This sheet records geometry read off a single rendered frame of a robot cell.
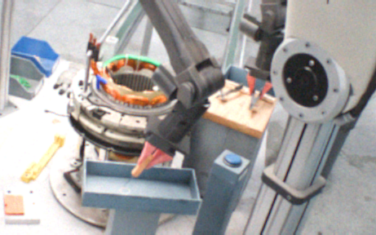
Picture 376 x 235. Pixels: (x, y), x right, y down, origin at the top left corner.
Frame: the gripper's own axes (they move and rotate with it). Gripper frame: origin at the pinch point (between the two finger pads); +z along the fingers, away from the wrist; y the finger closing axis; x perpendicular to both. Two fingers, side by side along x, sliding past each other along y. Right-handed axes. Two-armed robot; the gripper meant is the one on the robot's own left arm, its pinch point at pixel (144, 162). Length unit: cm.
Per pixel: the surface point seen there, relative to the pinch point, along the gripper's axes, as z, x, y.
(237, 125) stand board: -5.3, -30.5, -22.6
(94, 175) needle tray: 11.9, -3.4, 5.9
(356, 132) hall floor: 38, -223, -169
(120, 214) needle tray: 11.9, 4.2, -2.1
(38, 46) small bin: 40, -96, 30
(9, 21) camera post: 18, -56, 42
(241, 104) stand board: -6.9, -40.0, -23.5
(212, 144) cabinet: 4.4, -32.9, -21.8
